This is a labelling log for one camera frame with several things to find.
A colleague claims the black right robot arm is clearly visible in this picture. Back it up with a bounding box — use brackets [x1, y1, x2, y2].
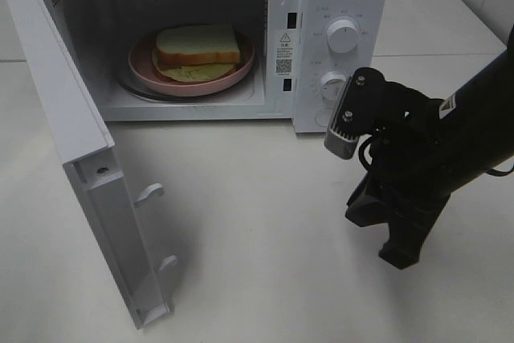
[345, 39, 513, 269]

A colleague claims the glass microwave turntable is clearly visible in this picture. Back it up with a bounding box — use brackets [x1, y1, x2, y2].
[111, 60, 260, 105]

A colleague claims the white round door button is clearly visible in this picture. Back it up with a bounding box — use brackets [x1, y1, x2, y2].
[315, 108, 333, 128]

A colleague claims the pink round plate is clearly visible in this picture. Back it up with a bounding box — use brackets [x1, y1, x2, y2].
[128, 32, 255, 98]

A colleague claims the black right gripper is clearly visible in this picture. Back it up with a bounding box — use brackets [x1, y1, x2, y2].
[345, 81, 449, 269]

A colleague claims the white microwave knob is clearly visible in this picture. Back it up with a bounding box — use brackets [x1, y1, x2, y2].
[317, 71, 348, 101]
[326, 17, 360, 54]

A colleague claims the white microwave oven body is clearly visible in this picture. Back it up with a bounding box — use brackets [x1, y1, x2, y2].
[53, 0, 385, 133]

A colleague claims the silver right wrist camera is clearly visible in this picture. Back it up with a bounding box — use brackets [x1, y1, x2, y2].
[324, 67, 385, 160]

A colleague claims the white bread sandwich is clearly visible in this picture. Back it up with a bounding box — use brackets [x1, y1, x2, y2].
[152, 24, 242, 83]

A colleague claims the white microwave door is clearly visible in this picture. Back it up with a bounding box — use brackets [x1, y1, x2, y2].
[7, 0, 171, 329]

